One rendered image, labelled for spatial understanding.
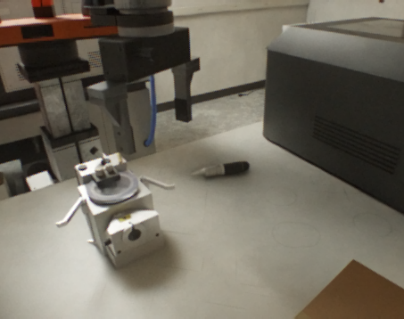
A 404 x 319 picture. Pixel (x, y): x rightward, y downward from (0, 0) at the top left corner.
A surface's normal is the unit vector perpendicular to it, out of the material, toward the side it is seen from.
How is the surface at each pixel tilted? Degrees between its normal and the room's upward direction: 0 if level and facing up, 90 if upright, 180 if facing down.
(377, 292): 0
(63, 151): 90
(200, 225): 0
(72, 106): 90
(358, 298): 0
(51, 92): 90
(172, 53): 90
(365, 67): 58
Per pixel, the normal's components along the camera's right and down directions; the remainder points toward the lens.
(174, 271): -0.04, -0.87
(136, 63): 0.82, 0.25
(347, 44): -0.73, -0.22
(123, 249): 0.56, 0.39
